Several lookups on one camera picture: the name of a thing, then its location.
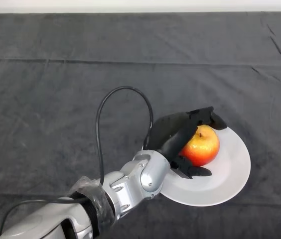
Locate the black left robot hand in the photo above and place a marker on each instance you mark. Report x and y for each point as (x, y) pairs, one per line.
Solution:
(173, 134)

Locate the red yellow apple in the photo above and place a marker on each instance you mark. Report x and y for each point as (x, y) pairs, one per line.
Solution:
(201, 147)

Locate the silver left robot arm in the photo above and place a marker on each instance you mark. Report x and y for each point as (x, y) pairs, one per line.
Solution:
(105, 196)

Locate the white round plate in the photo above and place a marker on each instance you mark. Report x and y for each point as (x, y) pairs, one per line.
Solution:
(217, 184)

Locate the black cloth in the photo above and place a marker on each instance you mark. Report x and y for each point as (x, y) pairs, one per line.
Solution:
(55, 99)

